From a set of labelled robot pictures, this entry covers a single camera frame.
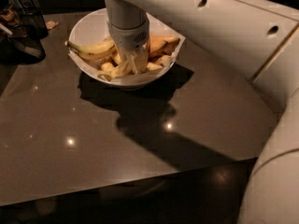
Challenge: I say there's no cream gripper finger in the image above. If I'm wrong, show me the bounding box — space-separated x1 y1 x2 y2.
117 46 129 63
132 46 149 75

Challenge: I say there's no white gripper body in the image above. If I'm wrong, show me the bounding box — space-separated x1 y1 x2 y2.
107 19 150 50

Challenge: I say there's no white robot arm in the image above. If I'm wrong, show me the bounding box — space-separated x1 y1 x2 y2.
105 0 299 224

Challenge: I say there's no long spotted banana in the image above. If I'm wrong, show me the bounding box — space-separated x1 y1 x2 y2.
64 37 115 54

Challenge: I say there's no white bowl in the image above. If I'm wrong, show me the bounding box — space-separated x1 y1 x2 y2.
67 7 177 89

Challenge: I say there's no pale fruit piece bottom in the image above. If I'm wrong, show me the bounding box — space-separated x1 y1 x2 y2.
147 62 163 71

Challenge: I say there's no pale fruit piece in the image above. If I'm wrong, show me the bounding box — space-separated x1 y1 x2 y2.
152 54 172 67
147 62 163 71

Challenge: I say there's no pale fruit piece right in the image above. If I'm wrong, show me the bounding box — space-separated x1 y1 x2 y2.
152 54 172 67

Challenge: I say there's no small crumpled wrapper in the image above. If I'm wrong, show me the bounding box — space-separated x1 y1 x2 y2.
46 21 58 30

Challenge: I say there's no black mesh basket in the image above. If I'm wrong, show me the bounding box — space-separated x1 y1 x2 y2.
21 7 49 39

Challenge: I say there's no dark appliance with strap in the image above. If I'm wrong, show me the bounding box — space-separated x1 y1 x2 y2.
0 3 46 64

